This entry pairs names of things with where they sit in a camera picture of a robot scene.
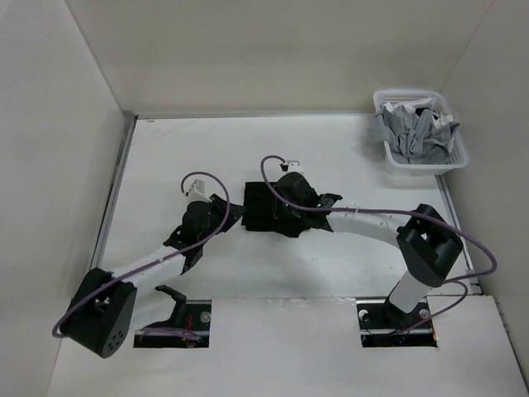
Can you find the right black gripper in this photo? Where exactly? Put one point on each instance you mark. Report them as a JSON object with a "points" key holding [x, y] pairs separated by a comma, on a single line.
{"points": [[282, 213]]}

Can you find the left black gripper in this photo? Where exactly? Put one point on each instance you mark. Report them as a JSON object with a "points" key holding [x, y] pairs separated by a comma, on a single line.
{"points": [[235, 214]]}

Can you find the black tank top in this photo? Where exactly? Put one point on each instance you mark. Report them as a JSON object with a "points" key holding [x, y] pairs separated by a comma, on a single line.
{"points": [[258, 203]]}

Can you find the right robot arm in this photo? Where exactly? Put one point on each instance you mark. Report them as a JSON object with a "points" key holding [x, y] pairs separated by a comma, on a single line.
{"points": [[429, 250]]}

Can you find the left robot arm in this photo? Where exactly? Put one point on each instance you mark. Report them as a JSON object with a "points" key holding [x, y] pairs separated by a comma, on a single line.
{"points": [[136, 299]]}

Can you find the grey tank top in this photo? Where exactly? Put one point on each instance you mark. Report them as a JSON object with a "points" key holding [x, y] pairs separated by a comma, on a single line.
{"points": [[413, 139]]}

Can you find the white tank top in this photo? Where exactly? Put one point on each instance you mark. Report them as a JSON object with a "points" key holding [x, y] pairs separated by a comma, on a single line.
{"points": [[417, 107]]}

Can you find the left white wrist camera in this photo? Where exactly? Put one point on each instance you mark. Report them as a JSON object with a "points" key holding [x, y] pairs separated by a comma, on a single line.
{"points": [[196, 192]]}

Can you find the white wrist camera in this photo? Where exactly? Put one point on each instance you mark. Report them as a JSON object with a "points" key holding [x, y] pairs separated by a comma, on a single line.
{"points": [[196, 192], [292, 166]]}

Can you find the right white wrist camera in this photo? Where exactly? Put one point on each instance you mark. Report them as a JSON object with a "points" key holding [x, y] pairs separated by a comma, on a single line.
{"points": [[292, 166]]}

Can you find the left metal table rail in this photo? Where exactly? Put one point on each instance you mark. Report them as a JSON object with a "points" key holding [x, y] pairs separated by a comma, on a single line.
{"points": [[130, 119]]}

